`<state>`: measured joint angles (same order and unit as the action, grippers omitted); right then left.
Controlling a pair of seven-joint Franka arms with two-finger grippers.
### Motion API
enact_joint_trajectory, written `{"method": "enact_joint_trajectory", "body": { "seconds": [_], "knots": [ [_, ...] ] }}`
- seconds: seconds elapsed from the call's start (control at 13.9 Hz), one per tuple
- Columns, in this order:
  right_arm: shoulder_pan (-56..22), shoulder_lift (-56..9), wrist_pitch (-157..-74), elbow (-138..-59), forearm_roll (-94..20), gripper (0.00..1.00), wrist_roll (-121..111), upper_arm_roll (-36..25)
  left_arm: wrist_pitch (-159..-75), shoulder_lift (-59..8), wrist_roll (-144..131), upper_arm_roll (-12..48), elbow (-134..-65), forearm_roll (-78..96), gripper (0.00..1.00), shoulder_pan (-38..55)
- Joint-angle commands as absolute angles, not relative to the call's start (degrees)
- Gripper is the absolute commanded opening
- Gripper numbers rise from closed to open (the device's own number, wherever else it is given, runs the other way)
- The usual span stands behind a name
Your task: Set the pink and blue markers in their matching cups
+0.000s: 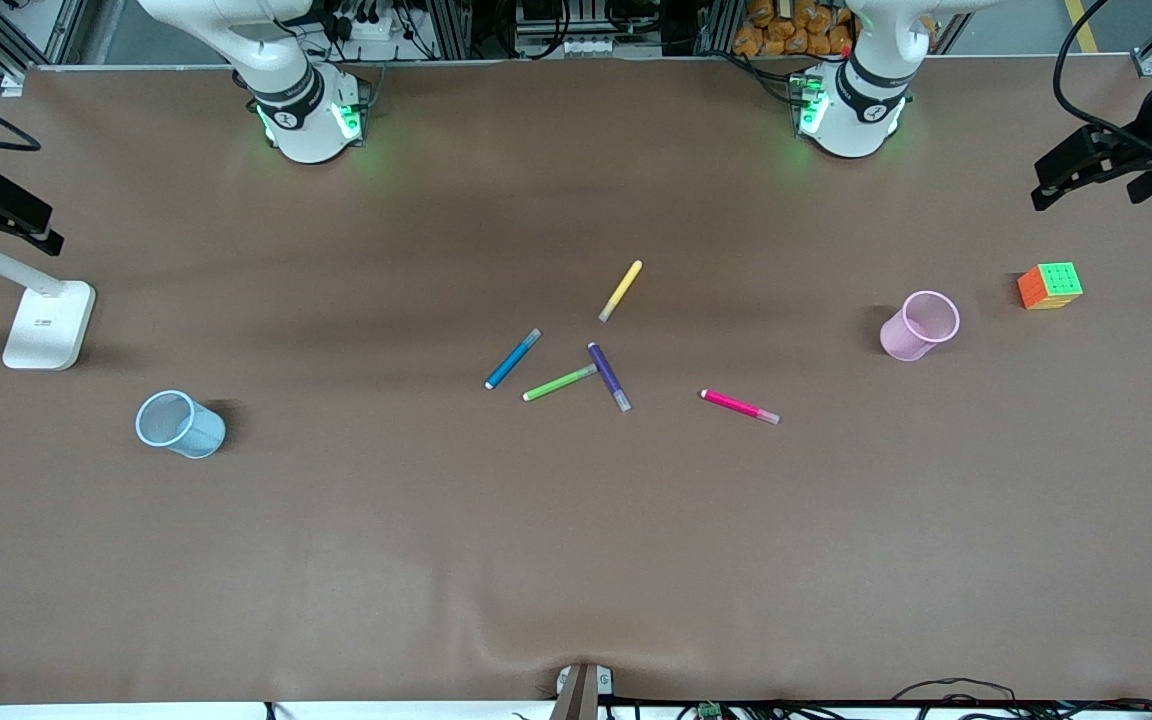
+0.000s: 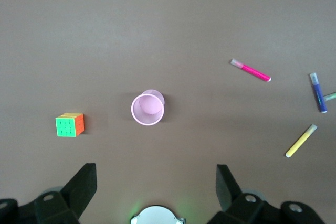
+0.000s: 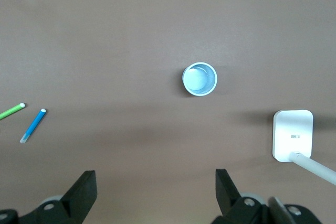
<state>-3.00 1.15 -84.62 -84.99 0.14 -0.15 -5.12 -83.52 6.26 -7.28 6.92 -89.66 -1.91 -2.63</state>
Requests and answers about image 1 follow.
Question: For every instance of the pink marker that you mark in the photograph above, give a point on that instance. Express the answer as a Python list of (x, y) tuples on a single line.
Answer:
[(736, 405)]

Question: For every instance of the blue marker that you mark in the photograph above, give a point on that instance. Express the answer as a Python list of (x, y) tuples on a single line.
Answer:
[(513, 360)]

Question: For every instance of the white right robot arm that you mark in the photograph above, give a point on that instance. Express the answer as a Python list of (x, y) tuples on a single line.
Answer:
[(308, 125)]

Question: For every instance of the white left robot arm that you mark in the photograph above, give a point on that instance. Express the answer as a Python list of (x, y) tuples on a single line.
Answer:
[(851, 125)]

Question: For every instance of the colourful puzzle cube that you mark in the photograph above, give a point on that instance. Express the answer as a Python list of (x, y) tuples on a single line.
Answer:
[(1051, 287)]

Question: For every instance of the light blue cup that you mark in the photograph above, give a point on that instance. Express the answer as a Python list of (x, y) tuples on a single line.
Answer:
[(198, 435)]

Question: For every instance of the pink cup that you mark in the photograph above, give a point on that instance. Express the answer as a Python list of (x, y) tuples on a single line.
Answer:
[(901, 340)]

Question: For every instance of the orange snack bags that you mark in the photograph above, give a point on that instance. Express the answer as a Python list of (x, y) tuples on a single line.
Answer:
[(786, 30)]

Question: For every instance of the white power strip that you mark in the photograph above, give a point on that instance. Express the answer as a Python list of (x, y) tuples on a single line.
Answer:
[(371, 28)]

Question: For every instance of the yellow marker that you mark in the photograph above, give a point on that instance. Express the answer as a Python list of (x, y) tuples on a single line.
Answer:
[(622, 290)]

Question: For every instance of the long white socket strip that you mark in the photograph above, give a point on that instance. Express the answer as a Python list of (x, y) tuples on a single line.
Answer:
[(586, 46)]

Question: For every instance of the purple marker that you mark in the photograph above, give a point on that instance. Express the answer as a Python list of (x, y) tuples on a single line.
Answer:
[(606, 375)]

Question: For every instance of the green marker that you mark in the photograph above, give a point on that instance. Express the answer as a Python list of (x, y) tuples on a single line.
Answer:
[(556, 384)]

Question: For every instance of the green terminal connector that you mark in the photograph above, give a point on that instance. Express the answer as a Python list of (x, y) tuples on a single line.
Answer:
[(709, 711)]

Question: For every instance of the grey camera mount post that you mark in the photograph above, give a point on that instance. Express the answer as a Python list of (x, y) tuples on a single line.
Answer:
[(579, 692)]

